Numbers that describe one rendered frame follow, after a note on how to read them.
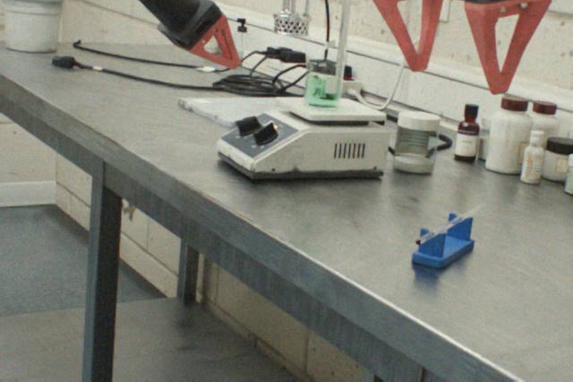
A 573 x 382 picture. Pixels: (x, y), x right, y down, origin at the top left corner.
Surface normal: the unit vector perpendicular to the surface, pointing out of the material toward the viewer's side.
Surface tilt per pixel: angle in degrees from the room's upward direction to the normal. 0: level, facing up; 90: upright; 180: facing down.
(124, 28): 90
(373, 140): 90
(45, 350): 0
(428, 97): 90
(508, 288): 0
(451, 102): 90
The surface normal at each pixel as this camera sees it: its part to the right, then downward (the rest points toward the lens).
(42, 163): 0.54, 0.24
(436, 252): -0.48, 0.15
